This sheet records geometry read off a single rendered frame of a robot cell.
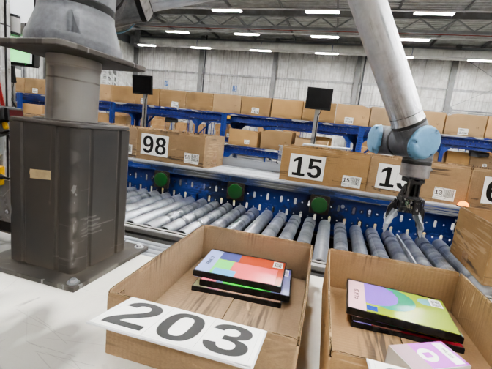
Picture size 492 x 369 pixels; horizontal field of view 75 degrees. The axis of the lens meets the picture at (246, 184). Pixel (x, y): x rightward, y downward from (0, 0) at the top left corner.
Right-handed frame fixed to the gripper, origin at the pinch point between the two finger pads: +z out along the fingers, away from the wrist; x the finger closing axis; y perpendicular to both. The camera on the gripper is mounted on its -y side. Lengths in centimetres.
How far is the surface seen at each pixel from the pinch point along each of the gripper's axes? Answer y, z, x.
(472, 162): -897, -10, 343
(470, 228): 6.4, -6.7, 18.0
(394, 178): -28.7, -16.3, -0.1
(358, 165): -29.0, -19.6, -15.7
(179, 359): 83, 3, -43
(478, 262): 16.8, 0.6, 17.8
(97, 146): 62, -23, -76
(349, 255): 45.2, -3.8, -19.9
